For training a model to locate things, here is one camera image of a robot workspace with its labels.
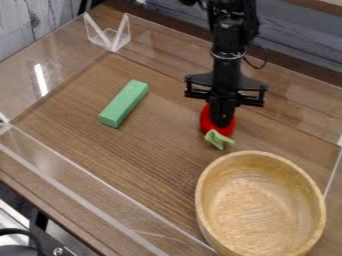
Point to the red plush strawberry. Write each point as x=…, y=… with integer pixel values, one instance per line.
x=215, y=135

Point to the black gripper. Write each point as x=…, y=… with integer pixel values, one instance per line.
x=224, y=87

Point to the clear acrylic enclosure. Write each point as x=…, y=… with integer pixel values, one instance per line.
x=117, y=185

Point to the green rectangular block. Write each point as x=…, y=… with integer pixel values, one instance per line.
x=123, y=103

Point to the black device with knob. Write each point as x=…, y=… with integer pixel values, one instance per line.
x=48, y=246

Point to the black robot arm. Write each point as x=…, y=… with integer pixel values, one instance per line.
x=234, y=25

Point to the light wooden bowl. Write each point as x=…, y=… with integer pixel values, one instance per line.
x=259, y=206

